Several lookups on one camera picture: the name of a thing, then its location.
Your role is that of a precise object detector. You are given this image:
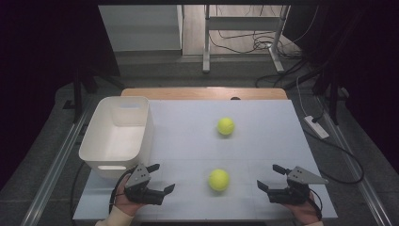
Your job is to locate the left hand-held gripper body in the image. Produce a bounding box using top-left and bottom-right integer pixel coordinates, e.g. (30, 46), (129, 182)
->
(124, 164), (168, 206)

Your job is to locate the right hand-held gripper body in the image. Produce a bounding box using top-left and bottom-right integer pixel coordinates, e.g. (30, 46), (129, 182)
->
(266, 166), (329, 205)

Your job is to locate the white plastic bin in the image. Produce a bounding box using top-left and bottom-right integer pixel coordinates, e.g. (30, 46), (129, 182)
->
(78, 95), (154, 180)

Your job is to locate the yellow tennis ball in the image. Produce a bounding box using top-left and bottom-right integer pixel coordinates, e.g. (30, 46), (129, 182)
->
(216, 117), (236, 137)
(208, 169), (231, 192)

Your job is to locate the person's left hand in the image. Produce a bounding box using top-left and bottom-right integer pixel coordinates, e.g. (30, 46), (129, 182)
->
(114, 175), (145, 217)

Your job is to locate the person's right hand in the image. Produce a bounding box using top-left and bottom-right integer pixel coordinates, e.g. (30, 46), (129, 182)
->
(281, 191), (321, 225)

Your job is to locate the white board sheet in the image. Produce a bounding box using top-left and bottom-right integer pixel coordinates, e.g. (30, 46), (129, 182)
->
(72, 99), (338, 220)

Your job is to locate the white power strip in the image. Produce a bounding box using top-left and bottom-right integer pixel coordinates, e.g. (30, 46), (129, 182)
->
(303, 115), (330, 140)

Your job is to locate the black stand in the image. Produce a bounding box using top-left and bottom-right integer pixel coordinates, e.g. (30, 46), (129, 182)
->
(62, 62), (125, 124)
(313, 62), (350, 126)

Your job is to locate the wooden table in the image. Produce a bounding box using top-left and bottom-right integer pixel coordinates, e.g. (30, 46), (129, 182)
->
(120, 88), (289, 101)

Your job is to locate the white cabinet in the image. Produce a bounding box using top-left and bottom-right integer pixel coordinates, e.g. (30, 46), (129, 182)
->
(98, 4), (184, 53)

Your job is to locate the right hand-held gripper cable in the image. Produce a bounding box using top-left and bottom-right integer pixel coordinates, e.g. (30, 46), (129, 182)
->
(309, 187), (324, 220)

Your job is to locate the black power cable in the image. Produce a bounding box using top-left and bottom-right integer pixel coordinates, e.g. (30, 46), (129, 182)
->
(302, 111), (365, 186)

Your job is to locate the aluminium rail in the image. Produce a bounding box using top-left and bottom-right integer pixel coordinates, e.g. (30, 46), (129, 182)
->
(20, 100), (93, 226)
(314, 95), (393, 226)

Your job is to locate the white cable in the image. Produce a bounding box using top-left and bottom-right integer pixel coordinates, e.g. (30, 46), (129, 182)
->
(295, 74), (310, 118)

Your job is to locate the tangle of floor cables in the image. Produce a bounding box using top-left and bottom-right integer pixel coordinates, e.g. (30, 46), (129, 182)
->
(208, 4), (321, 90)

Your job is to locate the metal desk frame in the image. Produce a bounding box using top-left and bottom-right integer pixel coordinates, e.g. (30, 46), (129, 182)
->
(201, 4), (291, 74)

